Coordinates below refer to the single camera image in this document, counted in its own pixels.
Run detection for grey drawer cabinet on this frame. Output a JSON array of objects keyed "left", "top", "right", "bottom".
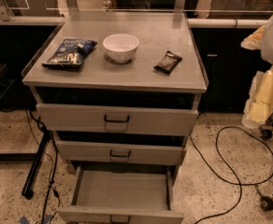
[{"left": 22, "top": 10, "right": 209, "bottom": 175}]

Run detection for clear water bottle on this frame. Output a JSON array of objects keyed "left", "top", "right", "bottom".
[{"left": 103, "top": 0, "right": 112, "bottom": 10}]

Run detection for grey drawer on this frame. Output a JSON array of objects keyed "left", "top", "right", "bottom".
[
  {"left": 36, "top": 104, "right": 198, "bottom": 136},
  {"left": 56, "top": 141, "right": 186, "bottom": 165},
  {"left": 58, "top": 163, "right": 183, "bottom": 224}
]

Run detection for black stand leg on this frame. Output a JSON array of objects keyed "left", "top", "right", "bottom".
[{"left": 22, "top": 131, "right": 50, "bottom": 200}]

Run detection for black floor cable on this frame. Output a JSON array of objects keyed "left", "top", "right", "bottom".
[{"left": 189, "top": 125, "right": 273, "bottom": 224}]

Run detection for blue chip bag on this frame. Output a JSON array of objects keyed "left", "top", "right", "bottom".
[{"left": 42, "top": 38, "right": 97, "bottom": 69}]

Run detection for blue tape on floor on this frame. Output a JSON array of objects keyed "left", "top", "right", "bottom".
[{"left": 18, "top": 215, "right": 54, "bottom": 224}]

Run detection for black snack bar wrapper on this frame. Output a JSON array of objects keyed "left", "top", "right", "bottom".
[{"left": 154, "top": 50, "right": 182, "bottom": 75}]

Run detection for white bowl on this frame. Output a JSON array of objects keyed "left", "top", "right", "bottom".
[{"left": 103, "top": 34, "right": 139, "bottom": 63}]

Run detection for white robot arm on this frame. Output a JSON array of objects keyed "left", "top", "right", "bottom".
[{"left": 241, "top": 15, "right": 273, "bottom": 129}]

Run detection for black cables left floor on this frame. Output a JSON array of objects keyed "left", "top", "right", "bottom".
[{"left": 23, "top": 109, "right": 62, "bottom": 224}]

